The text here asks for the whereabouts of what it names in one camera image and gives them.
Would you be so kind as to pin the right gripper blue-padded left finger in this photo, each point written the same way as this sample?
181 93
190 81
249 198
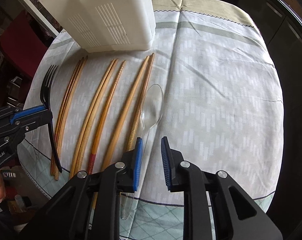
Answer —
87 206

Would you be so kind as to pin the dark textured bamboo chopstick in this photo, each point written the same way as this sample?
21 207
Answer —
139 106

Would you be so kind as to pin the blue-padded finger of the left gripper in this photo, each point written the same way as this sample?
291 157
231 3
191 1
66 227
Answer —
32 118

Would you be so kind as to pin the red-banded bamboo chopstick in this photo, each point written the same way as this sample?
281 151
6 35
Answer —
102 120

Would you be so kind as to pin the white plastic utensil basket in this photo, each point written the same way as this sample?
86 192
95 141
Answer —
106 25

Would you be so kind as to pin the patterned grey-green tablecloth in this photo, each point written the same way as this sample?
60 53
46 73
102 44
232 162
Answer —
222 108

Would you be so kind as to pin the pale bamboo chopstick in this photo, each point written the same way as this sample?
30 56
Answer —
111 148

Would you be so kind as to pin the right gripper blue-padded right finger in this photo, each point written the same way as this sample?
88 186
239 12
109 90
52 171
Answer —
215 206

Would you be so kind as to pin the black plastic fork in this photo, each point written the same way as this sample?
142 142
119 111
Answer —
45 100

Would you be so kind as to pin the clear plastic spoon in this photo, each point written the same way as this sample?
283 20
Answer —
150 116

